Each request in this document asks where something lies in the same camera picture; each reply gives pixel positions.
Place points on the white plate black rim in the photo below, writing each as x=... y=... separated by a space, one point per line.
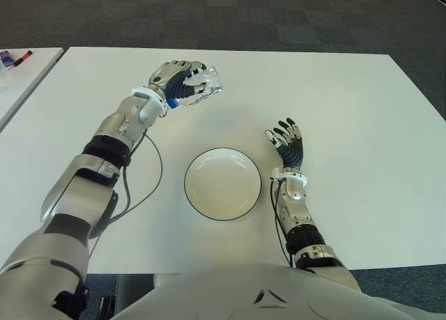
x=223 y=185

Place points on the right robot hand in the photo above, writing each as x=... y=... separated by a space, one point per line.
x=292 y=152

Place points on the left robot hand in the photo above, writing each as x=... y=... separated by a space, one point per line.
x=174 y=79

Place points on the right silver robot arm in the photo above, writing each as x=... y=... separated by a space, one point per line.
x=296 y=208

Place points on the clear water bottle blue cap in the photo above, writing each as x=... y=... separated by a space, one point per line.
x=213 y=81

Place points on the white side table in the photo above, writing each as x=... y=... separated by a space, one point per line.
x=31 y=79

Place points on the red marker pen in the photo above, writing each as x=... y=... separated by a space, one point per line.
x=22 y=58

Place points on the blue white small pack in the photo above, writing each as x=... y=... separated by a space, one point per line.
x=6 y=58

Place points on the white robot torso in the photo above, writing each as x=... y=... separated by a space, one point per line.
x=244 y=293

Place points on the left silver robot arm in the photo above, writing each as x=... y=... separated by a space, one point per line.
x=80 y=187

